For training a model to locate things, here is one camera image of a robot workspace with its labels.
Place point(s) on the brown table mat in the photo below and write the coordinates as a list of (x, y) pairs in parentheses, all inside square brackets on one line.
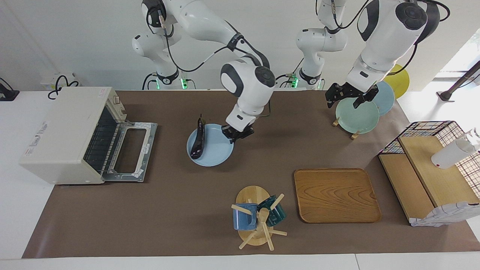
[(187, 206)]

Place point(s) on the white wall socket box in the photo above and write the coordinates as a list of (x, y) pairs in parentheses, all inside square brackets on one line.
[(47, 80)]

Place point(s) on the beige toaster oven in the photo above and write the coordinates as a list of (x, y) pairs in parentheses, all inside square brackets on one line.
[(60, 131)]

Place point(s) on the wooden step shelf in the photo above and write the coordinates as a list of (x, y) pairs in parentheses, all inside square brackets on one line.
[(431, 168)]

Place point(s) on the dark purple eggplant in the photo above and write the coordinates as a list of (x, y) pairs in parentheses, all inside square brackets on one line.
[(198, 144)]

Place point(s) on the black stand pole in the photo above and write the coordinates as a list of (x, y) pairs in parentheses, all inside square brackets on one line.
[(455, 87)]

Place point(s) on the yellow plate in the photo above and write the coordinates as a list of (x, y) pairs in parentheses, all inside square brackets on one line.
[(401, 84)]

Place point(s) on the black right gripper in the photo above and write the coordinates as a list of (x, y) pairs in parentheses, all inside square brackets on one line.
[(236, 133)]

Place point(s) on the light blue racked plate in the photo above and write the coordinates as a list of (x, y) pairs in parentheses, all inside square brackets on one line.
[(386, 99)]

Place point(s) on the dark green mug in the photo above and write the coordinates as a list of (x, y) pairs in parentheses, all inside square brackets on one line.
[(277, 215)]

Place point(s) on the blue mug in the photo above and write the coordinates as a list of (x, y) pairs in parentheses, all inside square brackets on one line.
[(243, 221)]

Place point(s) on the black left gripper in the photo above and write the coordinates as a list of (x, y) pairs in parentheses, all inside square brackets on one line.
[(345, 92)]

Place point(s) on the wooden mug tree stand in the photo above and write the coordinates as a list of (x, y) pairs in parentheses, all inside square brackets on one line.
[(251, 195)]

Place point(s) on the wooden plate rack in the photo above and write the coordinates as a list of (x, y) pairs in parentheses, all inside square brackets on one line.
[(355, 135)]

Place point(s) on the pale green plate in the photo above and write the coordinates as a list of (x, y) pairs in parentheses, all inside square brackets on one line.
[(356, 120)]

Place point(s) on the black clamp mount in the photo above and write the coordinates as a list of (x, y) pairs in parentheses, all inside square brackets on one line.
[(7, 95)]

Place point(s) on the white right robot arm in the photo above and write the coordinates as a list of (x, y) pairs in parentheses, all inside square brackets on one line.
[(247, 78)]

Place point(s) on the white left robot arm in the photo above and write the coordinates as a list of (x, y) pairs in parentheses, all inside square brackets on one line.
[(386, 41)]

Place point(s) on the white cup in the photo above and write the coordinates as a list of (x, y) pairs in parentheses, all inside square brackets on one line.
[(450, 153)]

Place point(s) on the wooden serving tray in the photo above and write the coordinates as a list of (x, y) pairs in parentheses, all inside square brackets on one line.
[(337, 195)]

